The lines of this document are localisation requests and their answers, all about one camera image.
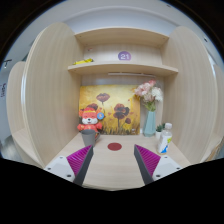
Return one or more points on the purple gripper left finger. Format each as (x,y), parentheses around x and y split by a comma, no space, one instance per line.
(79,162)

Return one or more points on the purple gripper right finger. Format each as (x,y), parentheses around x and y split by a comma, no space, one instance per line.
(147,162)

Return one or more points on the clear plastic water bottle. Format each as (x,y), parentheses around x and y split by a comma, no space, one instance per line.
(165,139)

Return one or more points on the grey mug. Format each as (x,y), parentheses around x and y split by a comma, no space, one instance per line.
(90,137)

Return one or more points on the small potted succulent plant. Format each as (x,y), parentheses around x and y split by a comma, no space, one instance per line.
(159,130)

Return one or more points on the teal ribbed vase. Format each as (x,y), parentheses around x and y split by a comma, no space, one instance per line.
(149,128)

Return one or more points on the red round coaster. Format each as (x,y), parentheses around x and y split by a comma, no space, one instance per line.
(114,146)

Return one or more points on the red fox plush toy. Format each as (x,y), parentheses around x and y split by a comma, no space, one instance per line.
(90,119)

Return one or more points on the yellow poppy flower painting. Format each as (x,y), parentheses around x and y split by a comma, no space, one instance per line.
(118,103)

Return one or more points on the pink white flower bouquet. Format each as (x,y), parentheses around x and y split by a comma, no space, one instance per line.
(150,94)

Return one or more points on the light wooden shelf unit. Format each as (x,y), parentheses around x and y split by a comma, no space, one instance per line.
(67,71)

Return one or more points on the yellow object on shelf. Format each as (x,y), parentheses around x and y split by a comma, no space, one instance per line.
(83,61)

